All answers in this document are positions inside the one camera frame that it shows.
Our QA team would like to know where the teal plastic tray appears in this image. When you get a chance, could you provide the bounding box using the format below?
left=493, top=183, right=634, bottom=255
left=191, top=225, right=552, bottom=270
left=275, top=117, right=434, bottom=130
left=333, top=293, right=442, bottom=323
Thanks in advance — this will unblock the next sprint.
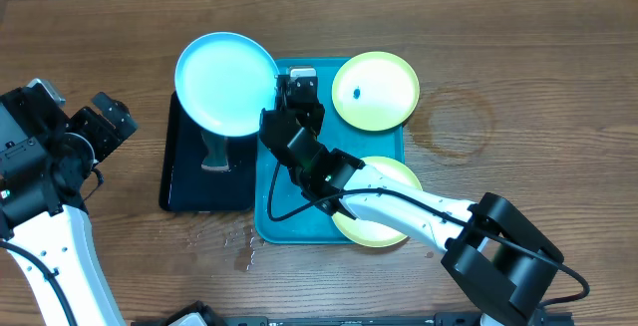
left=254, top=58, right=405, bottom=244

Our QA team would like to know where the green brown sponge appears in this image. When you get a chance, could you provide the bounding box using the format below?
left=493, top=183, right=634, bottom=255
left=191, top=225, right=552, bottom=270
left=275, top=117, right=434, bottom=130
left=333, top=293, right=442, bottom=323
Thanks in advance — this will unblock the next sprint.
left=201, top=130, right=230, bottom=172

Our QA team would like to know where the black plastic tray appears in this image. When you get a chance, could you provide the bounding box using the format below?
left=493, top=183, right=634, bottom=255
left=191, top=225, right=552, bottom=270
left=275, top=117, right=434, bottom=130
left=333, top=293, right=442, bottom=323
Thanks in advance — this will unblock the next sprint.
left=159, top=95, right=257, bottom=212

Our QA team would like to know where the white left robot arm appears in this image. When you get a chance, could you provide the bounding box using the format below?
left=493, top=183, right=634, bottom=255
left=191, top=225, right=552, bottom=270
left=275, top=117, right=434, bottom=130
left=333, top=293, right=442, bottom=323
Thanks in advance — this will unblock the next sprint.
left=1, top=79, right=138, bottom=325

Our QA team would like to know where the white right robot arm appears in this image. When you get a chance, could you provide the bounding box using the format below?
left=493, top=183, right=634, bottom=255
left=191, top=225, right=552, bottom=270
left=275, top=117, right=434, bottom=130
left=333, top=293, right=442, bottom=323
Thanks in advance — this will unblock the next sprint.
left=259, top=75, right=564, bottom=325

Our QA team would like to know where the yellow plate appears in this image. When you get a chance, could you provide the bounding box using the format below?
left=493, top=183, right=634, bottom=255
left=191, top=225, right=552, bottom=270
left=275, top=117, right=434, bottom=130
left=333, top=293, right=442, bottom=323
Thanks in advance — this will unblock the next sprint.
left=332, top=157, right=422, bottom=248
left=331, top=51, right=420, bottom=132

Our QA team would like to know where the light blue plate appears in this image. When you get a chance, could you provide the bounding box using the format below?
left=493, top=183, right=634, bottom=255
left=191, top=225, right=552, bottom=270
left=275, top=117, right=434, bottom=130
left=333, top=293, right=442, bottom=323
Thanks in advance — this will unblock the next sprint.
left=174, top=32, right=279, bottom=137

